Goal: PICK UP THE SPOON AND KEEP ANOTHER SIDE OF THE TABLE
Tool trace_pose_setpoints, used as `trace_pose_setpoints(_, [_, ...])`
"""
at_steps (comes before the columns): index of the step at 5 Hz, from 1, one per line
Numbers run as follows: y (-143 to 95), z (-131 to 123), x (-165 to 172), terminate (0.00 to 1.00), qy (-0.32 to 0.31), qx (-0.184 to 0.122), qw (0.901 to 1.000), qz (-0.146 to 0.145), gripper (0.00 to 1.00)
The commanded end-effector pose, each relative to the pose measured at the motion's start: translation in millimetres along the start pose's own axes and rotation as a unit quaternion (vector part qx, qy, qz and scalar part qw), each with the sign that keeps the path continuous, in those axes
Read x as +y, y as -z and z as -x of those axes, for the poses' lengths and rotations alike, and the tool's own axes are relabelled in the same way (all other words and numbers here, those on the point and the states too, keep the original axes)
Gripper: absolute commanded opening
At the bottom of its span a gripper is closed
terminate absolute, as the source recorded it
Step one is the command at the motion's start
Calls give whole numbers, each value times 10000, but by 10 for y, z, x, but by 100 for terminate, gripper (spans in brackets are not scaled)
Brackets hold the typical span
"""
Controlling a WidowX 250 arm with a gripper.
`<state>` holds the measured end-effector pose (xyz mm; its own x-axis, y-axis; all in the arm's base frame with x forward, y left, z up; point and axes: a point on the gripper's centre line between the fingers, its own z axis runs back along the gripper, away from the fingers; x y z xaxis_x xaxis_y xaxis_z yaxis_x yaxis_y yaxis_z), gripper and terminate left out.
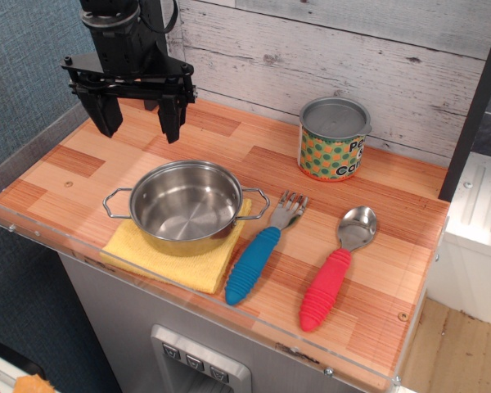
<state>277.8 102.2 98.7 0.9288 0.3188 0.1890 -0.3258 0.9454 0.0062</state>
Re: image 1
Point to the clear acrylic table guard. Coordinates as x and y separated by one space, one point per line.
68 188

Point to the silver button dispenser panel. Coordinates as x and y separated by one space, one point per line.
188 366

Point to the orange plush item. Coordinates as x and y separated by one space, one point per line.
33 384

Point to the blue handled metal fork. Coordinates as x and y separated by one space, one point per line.
248 269

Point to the white toy cabinet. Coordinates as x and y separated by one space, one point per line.
460 275

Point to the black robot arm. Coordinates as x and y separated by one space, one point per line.
110 5

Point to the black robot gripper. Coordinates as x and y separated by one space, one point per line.
114 70

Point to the peas and carrots toy can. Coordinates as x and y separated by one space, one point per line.
333 131

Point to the yellow folded cloth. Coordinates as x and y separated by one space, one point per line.
127 249

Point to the stainless steel pot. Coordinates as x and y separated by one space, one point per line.
186 207

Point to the black and white object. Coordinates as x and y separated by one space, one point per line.
14 365

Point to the red handled metal spoon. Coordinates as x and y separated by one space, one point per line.
355 230

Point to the dark right frame post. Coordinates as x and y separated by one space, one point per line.
468 134

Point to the grey toy kitchen cabinet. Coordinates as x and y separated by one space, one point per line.
123 307

